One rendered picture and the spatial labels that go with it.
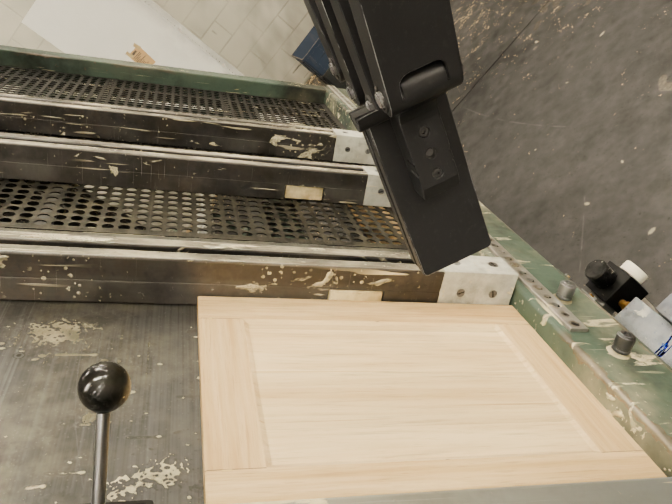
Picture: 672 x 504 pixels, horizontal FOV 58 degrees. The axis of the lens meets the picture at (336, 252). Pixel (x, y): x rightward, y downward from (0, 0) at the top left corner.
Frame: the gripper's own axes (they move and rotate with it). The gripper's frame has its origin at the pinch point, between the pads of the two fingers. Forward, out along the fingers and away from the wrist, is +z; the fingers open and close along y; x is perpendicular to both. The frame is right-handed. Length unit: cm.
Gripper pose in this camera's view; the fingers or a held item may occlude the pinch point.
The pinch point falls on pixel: (426, 180)
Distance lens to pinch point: 23.5
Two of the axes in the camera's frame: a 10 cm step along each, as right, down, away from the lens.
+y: 2.3, 4.2, -8.8
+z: 3.7, 8.0, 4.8
